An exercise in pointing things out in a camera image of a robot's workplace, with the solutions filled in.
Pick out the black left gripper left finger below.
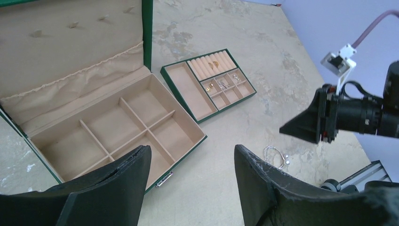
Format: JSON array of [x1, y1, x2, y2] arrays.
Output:
[[0, 145, 152, 226]]

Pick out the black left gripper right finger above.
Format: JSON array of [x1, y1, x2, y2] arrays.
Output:
[[234, 145, 399, 226]]

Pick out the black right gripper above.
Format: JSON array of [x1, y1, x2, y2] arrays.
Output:
[[279, 61, 399, 144]]

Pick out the silver chain bracelet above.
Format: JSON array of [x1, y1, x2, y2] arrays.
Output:
[[263, 145, 291, 170]]

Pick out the small earrings cluster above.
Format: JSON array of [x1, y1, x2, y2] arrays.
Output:
[[216, 73, 241, 90]]

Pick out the green jewelry tray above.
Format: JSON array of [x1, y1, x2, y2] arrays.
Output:
[[160, 49, 257, 123]]

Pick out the green jewelry box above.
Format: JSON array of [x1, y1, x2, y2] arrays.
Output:
[[0, 0, 207, 190]]

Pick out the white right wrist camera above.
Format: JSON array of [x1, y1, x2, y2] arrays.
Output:
[[320, 44, 357, 95]]

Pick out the aluminium rail extrusion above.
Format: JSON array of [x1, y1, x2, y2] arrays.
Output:
[[320, 160, 392, 194]]

